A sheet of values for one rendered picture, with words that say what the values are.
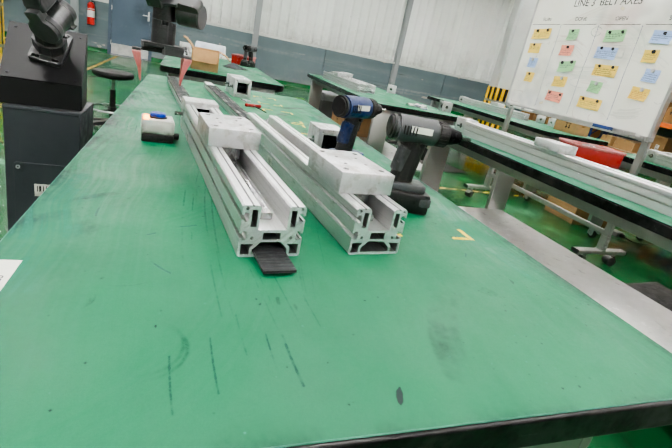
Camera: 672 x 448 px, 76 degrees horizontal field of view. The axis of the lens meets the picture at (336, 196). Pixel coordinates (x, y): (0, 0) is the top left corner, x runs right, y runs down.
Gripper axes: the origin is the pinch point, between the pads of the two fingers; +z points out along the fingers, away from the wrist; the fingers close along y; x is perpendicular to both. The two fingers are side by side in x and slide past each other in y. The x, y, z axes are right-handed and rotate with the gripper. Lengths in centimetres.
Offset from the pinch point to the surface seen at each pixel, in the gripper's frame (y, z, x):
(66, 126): -23.7, 20.7, 23.4
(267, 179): 16, 8, -55
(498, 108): 435, 9, 315
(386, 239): 34, 13, -68
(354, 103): 46, -4, -24
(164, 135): 1.8, 14.0, -3.6
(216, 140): 9.5, 6.3, -35.8
